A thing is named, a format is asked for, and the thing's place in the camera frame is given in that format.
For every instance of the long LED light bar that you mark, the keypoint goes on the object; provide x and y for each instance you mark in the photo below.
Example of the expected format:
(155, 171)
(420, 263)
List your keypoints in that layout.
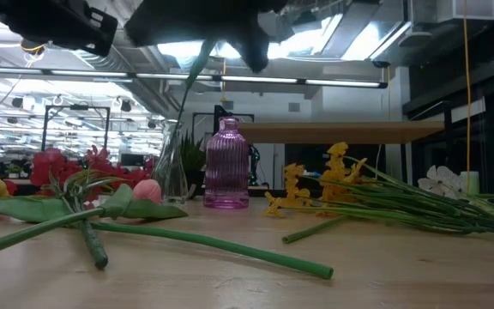
(255, 79)

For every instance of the wooden shelf with black legs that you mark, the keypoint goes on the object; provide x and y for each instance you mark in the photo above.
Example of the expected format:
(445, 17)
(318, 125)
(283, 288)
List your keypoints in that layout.
(337, 132)

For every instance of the black round overhead fixture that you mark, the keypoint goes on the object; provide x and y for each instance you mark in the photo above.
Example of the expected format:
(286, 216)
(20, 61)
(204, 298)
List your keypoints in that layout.
(34, 45)

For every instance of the pale green cylinder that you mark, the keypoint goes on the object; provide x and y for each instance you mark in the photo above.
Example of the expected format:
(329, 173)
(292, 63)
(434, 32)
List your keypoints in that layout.
(472, 182)

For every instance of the red tulip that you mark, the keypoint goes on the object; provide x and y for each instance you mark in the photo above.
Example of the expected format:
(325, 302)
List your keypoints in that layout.
(195, 68)

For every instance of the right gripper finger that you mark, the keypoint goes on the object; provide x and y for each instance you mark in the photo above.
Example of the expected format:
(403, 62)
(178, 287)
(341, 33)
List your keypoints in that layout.
(255, 51)

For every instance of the red flower bunch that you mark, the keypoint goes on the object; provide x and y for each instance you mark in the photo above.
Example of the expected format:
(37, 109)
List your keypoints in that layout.
(47, 165)

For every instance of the potted green plant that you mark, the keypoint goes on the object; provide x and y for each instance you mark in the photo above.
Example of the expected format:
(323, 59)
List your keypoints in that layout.
(193, 159)

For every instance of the purple ribbed glass vase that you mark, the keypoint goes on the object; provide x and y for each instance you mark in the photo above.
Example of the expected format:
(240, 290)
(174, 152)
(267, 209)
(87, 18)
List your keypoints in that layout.
(227, 163)

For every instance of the pink tulip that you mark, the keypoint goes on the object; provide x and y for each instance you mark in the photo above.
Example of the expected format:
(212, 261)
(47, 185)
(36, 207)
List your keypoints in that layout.
(147, 191)

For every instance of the clear glass vase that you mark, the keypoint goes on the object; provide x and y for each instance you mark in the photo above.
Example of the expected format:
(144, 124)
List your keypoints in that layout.
(170, 180)

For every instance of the white flower bunch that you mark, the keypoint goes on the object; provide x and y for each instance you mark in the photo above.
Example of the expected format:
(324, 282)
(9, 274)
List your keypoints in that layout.
(440, 180)

